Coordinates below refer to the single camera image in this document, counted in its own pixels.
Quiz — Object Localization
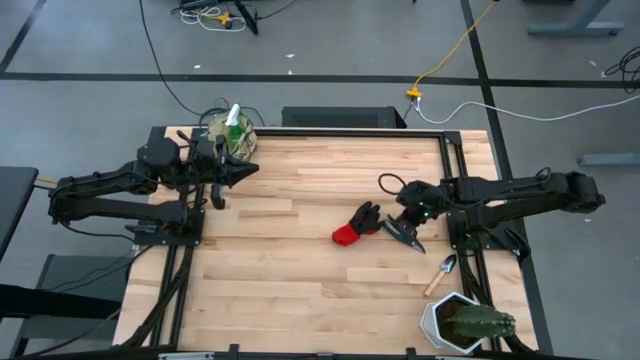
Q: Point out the white coiled cable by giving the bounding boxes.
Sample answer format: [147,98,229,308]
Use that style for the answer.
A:
[179,5,247,32]

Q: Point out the grey metal stand base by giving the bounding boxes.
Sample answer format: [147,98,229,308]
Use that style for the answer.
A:
[9,253,132,357]

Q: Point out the white faceted plant pot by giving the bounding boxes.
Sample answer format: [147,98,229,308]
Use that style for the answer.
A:
[419,292,494,355]

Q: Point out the green handled pruning shears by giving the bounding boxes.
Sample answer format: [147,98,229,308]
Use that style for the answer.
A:
[382,213,427,255]

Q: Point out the yellow extension cable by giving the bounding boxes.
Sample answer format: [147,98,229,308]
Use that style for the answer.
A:
[405,0,501,100]

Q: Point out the black stand leg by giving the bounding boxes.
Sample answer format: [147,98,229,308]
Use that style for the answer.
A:
[233,0,260,35]

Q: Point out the white floor cable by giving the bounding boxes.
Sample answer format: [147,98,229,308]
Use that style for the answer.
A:
[413,94,640,125]

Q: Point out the green cactus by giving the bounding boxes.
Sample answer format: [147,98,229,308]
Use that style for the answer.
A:
[442,303,517,340]

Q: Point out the red black gardening glove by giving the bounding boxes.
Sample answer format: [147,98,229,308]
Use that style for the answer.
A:
[331,200,386,247]

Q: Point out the black coiled floor cable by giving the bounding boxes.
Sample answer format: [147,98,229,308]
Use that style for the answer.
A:
[603,45,640,95]

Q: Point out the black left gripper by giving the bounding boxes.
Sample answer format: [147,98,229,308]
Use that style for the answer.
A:
[178,133,261,212]

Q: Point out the grey metal floor foot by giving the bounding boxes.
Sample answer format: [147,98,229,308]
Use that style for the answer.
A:
[578,152,640,167]

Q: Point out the thin black floor cable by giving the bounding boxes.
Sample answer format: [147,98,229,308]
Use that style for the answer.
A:
[138,0,221,119]

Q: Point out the silver metal bracket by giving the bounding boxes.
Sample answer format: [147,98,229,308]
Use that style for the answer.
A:
[157,351,217,360]

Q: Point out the green plastic spray bottle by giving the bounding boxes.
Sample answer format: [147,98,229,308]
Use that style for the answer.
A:
[223,103,251,154]

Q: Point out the beige green gardening bag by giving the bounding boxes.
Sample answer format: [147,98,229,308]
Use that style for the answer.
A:
[205,110,259,162]

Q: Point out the black floor bar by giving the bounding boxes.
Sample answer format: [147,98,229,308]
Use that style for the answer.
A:
[0,283,124,321]

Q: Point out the desk with grey legs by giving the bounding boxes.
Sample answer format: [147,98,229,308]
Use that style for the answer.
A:
[527,0,626,37]

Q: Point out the black cable bundle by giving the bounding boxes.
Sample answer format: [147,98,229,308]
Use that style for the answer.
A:
[119,244,196,349]
[457,249,539,356]

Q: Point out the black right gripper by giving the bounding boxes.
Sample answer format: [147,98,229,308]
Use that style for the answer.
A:
[391,178,446,241]

